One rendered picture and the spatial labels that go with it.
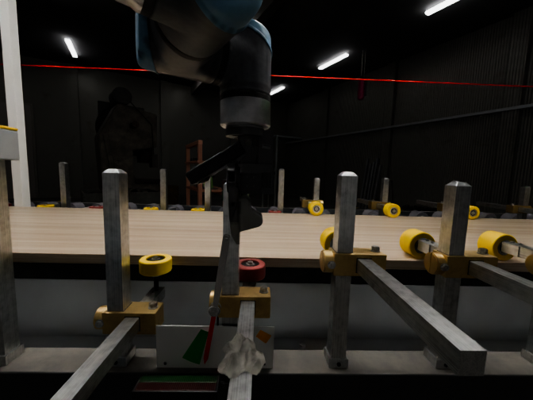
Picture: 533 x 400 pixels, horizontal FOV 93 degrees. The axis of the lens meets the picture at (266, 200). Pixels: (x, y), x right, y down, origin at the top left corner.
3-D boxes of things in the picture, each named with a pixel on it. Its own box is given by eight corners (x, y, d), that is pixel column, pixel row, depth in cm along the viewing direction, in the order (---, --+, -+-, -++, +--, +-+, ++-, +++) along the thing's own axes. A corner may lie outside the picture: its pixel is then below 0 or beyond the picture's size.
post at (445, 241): (448, 386, 60) (473, 182, 55) (434, 386, 60) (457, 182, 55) (438, 374, 64) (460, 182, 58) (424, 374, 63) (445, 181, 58)
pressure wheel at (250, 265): (264, 312, 63) (266, 267, 62) (231, 312, 63) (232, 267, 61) (264, 296, 71) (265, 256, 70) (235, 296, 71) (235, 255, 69)
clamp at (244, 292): (270, 318, 56) (270, 297, 56) (208, 317, 56) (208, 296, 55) (269, 305, 62) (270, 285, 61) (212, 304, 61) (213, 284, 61)
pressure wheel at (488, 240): (512, 229, 75) (488, 243, 75) (523, 252, 75) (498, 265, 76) (493, 225, 80) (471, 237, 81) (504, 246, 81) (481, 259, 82)
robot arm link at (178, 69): (139, -39, 29) (236, 2, 36) (128, 12, 38) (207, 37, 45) (143, 48, 30) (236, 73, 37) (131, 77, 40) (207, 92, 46)
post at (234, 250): (235, 390, 59) (239, 181, 53) (220, 390, 59) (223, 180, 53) (237, 377, 62) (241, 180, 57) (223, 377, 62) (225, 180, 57)
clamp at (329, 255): (386, 278, 55) (388, 255, 55) (324, 277, 55) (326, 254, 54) (373, 267, 61) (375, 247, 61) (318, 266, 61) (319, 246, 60)
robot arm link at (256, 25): (206, 31, 45) (254, 47, 51) (207, 104, 47) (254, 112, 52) (230, 3, 38) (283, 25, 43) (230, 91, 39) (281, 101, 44)
